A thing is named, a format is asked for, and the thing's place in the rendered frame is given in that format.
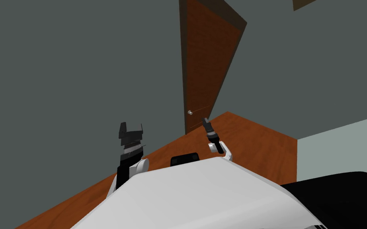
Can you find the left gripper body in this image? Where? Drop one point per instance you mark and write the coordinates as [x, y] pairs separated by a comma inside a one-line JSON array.
[[131, 137]]

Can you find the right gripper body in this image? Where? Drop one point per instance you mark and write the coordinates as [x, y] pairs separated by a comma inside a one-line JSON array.
[[208, 126]]

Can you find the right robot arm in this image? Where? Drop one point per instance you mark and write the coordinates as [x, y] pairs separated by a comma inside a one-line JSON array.
[[336, 200]]

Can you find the brown wooden door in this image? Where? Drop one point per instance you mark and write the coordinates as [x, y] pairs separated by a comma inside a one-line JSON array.
[[204, 63]]

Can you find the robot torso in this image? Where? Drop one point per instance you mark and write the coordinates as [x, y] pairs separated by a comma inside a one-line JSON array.
[[202, 197]]

